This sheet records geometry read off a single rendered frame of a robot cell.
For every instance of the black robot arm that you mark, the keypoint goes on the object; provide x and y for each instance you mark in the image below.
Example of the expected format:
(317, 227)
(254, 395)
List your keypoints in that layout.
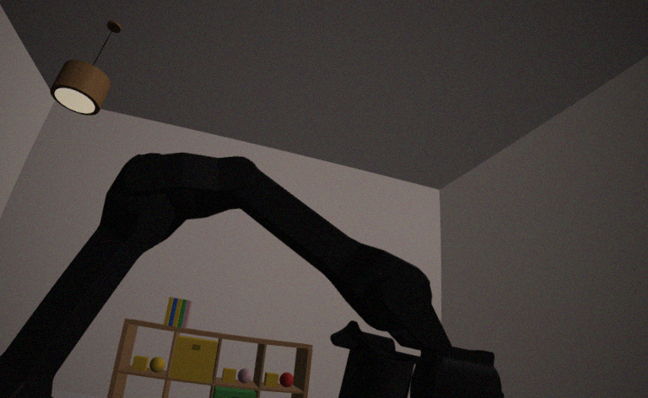
(154, 194)

